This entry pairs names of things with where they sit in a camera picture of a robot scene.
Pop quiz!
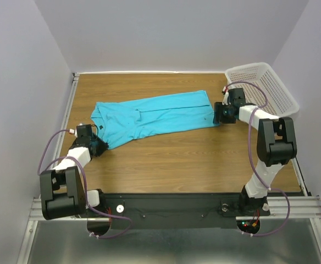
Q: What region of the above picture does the turquoise t shirt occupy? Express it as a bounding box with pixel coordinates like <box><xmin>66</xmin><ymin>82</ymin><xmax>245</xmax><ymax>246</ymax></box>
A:
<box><xmin>91</xmin><ymin>90</ymin><xmax>216</xmax><ymax>150</ymax></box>

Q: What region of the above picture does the white plastic basket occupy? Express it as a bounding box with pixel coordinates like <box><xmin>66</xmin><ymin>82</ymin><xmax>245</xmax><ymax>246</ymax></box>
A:
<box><xmin>225</xmin><ymin>62</ymin><xmax>299</xmax><ymax>117</ymax></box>

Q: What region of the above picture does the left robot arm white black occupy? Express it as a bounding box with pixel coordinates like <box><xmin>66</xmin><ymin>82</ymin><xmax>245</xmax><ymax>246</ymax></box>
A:
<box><xmin>38</xmin><ymin>124</ymin><xmax>108</xmax><ymax>220</ymax></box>

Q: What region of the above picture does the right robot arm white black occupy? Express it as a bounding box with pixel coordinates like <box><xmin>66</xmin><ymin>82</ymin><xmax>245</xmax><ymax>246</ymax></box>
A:
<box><xmin>213</xmin><ymin>86</ymin><xmax>297</xmax><ymax>216</ymax></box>

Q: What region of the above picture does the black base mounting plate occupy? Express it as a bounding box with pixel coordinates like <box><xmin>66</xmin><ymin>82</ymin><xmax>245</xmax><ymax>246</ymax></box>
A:
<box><xmin>96</xmin><ymin>192</ymin><xmax>270</xmax><ymax>229</ymax></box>

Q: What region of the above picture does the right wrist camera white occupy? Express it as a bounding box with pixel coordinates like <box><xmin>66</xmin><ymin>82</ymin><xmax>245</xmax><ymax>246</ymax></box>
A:
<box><xmin>222</xmin><ymin>84</ymin><xmax>230</xmax><ymax>105</ymax></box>

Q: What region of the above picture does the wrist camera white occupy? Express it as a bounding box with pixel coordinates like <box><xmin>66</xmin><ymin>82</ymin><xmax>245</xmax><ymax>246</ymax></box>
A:
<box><xmin>222</xmin><ymin>84</ymin><xmax>230</xmax><ymax>105</ymax></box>
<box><xmin>68</xmin><ymin>124</ymin><xmax>93</xmax><ymax>138</ymax></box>

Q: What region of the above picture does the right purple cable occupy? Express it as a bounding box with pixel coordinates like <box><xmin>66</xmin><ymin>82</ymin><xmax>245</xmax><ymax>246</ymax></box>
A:
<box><xmin>223</xmin><ymin>81</ymin><xmax>290</xmax><ymax>238</ymax></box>

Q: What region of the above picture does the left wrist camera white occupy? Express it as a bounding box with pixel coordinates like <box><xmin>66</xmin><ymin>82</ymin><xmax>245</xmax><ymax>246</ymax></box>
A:
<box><xmin>68</xmin><ymin>124</ymin><xmax>93</xmax><ymax>138</ymax></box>

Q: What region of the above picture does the left aluminium frame rail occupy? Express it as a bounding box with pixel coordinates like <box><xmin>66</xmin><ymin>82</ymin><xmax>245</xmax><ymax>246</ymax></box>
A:
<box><xmin>45</xmin><ymin>73</ymin><xmax>80</xmax><ymax>163</ymax></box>

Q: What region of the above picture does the aluminium frame rail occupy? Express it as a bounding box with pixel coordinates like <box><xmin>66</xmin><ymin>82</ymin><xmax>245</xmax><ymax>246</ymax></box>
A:
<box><xmin>45</xmin><ymin>73</ymin><xmax>80</xmax><ymax>163</ymax></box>
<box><xmin>292</xmin><ymin>158</ymin><xmax>312</xmax><ymax>196</ymax></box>
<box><xmin>29</xmin><ymin>196</ymin><xmax>321</xmax><ymax>221</ymax></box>

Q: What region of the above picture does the right aluminium frame rail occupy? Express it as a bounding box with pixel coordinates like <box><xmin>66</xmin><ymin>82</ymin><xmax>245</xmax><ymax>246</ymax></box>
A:
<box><xmin>292</xmin><ymin>158</ymin><xmax>312</xmax><ymax>196</ymax></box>

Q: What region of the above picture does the front aluminium frame rail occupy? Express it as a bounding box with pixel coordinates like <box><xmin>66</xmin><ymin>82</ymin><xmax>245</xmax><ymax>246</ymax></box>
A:
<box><xmin>29</xmin><ymin>196</ymin><xmax>321</xmax><ymax>221</ymax></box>

